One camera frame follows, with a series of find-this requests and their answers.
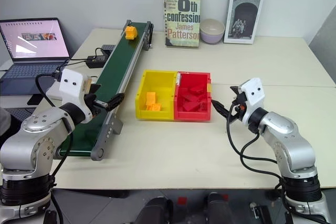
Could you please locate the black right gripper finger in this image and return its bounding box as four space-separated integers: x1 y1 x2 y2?
211 99 234 118
229 85 243 97

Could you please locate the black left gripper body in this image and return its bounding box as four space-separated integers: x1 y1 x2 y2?
83 90 102 120

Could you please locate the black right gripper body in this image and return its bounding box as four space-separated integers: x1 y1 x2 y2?
230 90 249 124

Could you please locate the green conveyor belt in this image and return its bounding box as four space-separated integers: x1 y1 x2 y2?
58 20 155 162

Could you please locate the black power adapter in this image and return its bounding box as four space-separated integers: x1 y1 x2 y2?
86 55 108 69

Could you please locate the red toy brick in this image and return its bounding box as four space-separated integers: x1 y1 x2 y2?
183 101 201 112
180 89 197 102

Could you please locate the red plastic bin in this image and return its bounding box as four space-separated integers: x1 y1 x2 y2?
173 71 213 122

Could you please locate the yellow toy brick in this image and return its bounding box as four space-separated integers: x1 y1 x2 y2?
145 102 163 112
144 91 158 106
124 25 139 41

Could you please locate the yellow plastic bin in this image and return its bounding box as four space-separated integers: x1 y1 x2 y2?
135 69 180 121

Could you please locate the lilac ceramic bowl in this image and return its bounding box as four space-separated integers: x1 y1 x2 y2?
199 18 226 45

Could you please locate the dark keyboard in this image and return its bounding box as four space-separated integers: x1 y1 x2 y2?
3 106 37 123

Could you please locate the graphic design book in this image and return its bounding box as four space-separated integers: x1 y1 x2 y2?
223 0 266 45

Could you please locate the open grey laptop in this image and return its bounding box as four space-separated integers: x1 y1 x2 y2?
0 17 71 96

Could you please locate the grey partition panel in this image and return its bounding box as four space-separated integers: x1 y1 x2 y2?
308 5 336 88

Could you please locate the dark rounded shape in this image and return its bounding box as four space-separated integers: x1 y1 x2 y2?
203 191 237 224
135 196 174 224

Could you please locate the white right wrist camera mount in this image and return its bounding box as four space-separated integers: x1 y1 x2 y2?
237 78 265 125

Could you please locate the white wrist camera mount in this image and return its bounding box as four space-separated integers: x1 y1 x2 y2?
59 68 92 124
237 78 265 125

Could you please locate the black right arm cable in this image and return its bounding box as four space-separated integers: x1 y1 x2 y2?
225 102 286 191

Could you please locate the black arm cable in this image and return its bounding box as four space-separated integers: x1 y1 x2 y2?
35 71 74 190
225 102 286 191

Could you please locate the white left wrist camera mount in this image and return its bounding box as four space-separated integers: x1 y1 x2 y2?
59 68 92 124

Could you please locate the black power cable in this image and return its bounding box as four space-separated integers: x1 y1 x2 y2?
56 47 110 74

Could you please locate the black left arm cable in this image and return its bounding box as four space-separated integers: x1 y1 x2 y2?
35 71 74 190

